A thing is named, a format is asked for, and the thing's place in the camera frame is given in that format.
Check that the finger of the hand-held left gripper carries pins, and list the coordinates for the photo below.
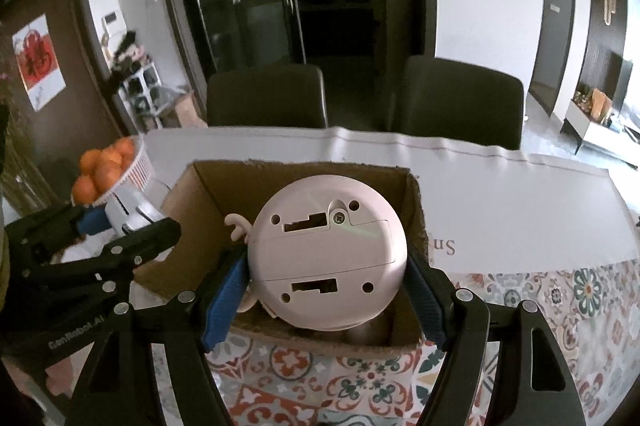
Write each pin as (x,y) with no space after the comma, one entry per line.
(92,221)
(150,236)

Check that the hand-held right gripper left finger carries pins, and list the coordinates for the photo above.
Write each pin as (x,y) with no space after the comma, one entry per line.
(225,306)

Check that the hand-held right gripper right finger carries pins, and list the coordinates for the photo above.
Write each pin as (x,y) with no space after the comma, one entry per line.
(425,306)

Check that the brown cardboard box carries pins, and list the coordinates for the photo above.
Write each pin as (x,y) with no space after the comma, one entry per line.
(210,206)

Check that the pink round device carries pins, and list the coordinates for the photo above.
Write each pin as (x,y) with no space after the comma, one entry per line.
(325,256)

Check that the orange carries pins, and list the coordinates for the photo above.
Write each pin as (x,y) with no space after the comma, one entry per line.
(91,161)
(125,150)
(84,189)
(108,175)

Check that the white fruit basket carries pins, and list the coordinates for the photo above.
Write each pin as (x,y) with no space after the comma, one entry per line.
(137,176)

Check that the patterned table runner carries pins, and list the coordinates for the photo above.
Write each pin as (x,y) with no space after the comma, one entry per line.
(550,331)

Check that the small brown box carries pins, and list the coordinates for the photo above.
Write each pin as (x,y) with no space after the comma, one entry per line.
(185,109)

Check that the white cube shelf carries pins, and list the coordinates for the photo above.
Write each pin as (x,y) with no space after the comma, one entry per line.
(142,96)

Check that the brown entrance door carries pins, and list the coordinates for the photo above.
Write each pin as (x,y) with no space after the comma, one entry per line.
(75,56)

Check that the pink and black clutter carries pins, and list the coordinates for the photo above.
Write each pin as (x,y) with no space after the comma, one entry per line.
(127,51)

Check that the dark dining chair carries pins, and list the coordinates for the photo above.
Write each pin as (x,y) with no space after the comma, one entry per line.
(460,106)
(265,96)

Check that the white intercom panel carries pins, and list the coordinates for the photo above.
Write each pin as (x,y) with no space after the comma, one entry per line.
(110,19)

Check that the white low cabinet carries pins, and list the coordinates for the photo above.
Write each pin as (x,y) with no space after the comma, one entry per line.
(605,136)

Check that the orange box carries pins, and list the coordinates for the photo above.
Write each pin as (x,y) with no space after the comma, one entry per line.
(597,104)

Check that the dark interior door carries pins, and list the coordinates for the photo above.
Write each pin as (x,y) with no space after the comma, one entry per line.
(550,31)

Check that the red wall poster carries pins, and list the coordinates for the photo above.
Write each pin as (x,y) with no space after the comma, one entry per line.
(37,61)

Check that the dark slatted wall panel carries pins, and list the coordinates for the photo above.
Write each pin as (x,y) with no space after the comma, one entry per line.
(592,46)

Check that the gold wall ornament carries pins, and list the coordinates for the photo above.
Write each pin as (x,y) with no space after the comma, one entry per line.
(609,1)

